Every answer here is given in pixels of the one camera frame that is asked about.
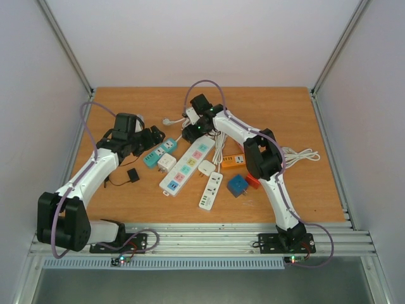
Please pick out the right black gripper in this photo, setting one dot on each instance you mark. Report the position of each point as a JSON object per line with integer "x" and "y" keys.
{"x": 190, "y": 135}

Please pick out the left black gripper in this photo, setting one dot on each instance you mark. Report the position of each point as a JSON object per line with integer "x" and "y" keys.
{"x": 151, "y": 140}

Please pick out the white cube adapter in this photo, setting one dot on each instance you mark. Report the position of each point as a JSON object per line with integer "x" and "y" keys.
{"x": 166, "y": 163}

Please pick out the long white multicolour power strip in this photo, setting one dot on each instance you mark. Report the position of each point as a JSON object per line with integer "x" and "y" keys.
{"x": 178, "y": 176}

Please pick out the red cube adapter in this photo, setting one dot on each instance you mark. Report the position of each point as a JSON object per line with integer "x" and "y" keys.
{"x": 253, "y": 182}

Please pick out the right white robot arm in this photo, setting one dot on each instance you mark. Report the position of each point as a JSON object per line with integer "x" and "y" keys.
{"x": 265, "y": 161}

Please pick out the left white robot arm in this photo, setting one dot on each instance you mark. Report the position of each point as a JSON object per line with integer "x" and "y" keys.
{"x": 62, "y": 219}

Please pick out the teal power strip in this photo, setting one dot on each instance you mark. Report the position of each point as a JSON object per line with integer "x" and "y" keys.
{"x": 168, "y": 146}

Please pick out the small black charger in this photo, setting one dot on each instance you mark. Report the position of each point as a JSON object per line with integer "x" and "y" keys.
{"x": 133, "y": 175}

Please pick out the small white flat adapter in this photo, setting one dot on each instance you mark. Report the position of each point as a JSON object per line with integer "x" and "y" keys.
{"x": 206, "y": 168}

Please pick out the orange power strip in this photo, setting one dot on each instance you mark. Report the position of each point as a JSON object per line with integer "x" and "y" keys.
{"x": 233, "y": 161}

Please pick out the white power strip with USB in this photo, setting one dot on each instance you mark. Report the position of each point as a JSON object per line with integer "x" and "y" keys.
{"x": 211, "y": 190}

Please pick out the blue cube adapter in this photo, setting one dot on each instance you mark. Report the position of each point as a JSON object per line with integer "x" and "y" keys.
{"x": 237, "y": 185}

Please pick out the left small circuit board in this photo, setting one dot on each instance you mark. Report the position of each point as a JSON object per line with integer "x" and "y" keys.
{"x": 121, "y": 261}

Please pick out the small circuit board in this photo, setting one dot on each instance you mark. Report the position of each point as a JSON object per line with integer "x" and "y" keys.
{"x": 294, "y": 259}
{"x": 121, "y": 261}

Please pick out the right small circuit board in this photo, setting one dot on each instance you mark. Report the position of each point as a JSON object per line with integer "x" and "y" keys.
{"x": 294, "y": 259}

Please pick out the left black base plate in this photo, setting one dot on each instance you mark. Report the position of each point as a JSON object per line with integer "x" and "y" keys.
{"x": 137, "y": 243}

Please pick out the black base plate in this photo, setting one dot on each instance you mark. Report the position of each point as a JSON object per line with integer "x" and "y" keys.
{"x": 269, "y": 243}
{"x": 137, "y": 243}

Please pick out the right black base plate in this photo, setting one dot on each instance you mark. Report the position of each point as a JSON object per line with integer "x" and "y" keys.
{"x": 269, "y": 243}

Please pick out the grey slotted cable duct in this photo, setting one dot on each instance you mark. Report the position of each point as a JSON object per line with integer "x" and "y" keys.
{"x": 167, "y": 263}

